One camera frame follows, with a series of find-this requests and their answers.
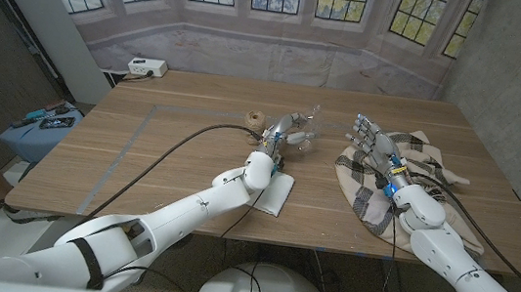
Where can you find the white pillar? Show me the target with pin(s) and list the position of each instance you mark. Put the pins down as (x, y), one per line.
(49, 19)

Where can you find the white power strip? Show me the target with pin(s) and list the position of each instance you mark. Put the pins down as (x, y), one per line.
(146, 66)

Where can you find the grey tape line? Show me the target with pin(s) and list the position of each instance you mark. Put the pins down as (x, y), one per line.
(171, 107)

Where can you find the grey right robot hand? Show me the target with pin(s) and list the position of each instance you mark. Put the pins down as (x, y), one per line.
(381, 147)

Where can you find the black phone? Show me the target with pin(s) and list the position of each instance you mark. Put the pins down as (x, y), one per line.
(56, 123)

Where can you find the beige plaid towel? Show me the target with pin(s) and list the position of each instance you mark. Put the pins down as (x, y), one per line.
(360, 177)

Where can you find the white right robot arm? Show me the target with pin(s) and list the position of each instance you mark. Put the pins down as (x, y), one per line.
(449, 256)

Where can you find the blue stool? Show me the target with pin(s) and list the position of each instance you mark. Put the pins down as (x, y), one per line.
(30, 139)

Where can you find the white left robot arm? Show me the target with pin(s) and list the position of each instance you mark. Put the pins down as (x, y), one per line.
(185, 206)

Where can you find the folded white cloth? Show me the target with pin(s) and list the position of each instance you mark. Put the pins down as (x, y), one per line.
(279, 195)

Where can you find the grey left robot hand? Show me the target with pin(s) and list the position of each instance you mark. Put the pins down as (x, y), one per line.
(287, 129)

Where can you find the clear plastic bottle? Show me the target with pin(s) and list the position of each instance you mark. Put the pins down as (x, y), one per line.
(310, 148)

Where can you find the brown twine spool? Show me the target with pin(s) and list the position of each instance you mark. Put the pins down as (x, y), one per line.
(254, 121)

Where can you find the grey table leg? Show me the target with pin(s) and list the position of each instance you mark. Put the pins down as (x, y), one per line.
(392, 289)

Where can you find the printed window backdrop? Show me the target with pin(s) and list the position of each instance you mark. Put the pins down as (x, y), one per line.
(270, 58)

